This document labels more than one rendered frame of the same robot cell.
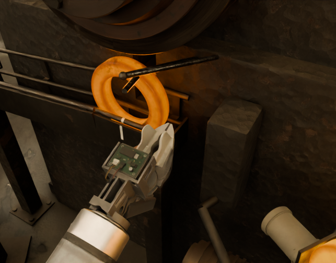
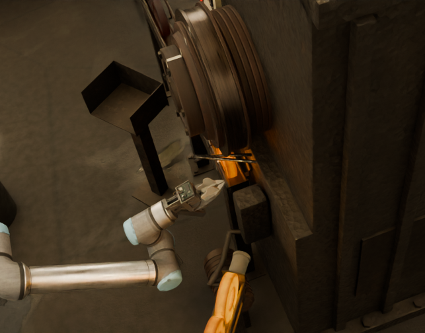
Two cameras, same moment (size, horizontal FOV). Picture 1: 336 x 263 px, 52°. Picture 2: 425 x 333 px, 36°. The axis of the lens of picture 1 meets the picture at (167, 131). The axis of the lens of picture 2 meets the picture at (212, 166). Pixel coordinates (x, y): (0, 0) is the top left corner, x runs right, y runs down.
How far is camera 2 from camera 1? 170 cm
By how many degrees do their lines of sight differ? 36
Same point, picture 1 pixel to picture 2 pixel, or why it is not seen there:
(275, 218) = (236, 254)
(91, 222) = (158, 208)
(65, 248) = (145, 212)
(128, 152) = (187, 187)
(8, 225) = (180, 166)
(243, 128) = (241, 205)
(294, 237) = (232, 265)
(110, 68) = not seen: hidden behind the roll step
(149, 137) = (208, 183)
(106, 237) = (160, 217)
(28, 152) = not seen: hidden behind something
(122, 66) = not seen: hidden behind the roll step
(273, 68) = (269, 185)
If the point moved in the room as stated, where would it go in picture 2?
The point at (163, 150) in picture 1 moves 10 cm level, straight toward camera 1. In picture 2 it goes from (209, 193) to (190, 214)
